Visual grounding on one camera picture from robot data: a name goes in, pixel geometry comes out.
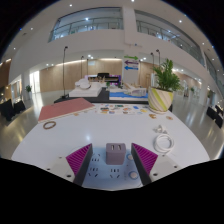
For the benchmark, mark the grey-purple charger block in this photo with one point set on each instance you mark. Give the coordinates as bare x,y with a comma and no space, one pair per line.
116,155

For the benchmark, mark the light blue power strip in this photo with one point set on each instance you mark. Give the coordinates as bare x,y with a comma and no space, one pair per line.
110,175

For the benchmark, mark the potted plant in striped pot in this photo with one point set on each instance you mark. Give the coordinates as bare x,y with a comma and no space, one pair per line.
160,100

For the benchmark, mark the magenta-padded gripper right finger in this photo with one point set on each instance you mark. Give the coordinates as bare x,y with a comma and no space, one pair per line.
146,159

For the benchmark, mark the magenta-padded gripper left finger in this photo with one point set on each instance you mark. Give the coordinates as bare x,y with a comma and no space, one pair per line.
79,159

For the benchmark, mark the black lamp pole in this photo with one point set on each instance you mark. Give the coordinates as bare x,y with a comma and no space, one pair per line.
63,73

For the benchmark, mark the group of dark seats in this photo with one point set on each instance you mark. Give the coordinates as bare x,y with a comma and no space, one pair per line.
216,115

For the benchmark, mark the pink flat board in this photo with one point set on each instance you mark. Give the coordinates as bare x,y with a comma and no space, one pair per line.
65,109

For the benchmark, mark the small distant potted plant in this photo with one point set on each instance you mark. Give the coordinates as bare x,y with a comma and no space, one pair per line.
28,88

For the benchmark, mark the black display platform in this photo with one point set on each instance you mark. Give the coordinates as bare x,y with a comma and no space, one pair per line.
104,97

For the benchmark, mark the group of dark chairs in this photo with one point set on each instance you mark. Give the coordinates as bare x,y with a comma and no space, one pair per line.
10,109

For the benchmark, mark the small brown wooden piece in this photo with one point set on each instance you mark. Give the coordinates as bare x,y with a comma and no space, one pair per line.
152,116
169,117

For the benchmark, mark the blue-based white building model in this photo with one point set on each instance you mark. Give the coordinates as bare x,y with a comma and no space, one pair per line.
116,95

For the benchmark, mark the sign with coloured arrows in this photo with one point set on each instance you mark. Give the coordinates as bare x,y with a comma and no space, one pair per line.
131,62

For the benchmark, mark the sheet of colourful stickers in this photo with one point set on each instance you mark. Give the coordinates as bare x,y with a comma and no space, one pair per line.
120,109

